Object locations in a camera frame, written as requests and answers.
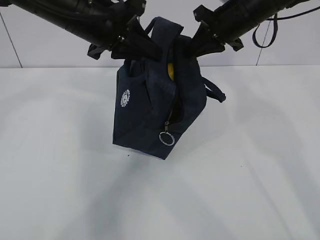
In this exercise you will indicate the navy blue fabric bag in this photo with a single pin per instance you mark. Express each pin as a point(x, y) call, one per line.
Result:
point(152, 112)

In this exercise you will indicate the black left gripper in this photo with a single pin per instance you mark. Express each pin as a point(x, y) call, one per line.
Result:
point(125, 39)

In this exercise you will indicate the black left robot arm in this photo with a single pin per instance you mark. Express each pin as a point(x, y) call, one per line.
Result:
point(82, 18)

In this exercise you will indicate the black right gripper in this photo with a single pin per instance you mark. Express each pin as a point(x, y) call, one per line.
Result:
point(212, 34)

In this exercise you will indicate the yellow toy fruit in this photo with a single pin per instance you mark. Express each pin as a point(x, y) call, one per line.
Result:
point(170, 71)

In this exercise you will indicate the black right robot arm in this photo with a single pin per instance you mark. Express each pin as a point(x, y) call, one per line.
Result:
point(234, 18)

